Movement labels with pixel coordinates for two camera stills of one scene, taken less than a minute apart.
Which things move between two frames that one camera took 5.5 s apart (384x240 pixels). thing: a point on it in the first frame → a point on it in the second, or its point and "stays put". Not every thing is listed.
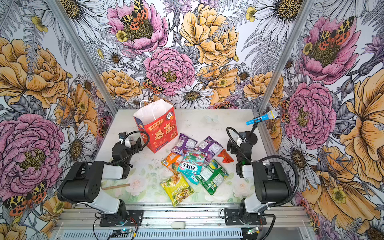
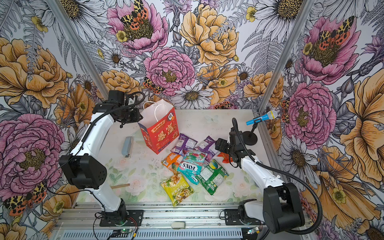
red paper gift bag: (158, 119) stays put
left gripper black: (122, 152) → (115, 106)
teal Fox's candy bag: (190, 167) stays put
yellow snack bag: (177, 189) stays put
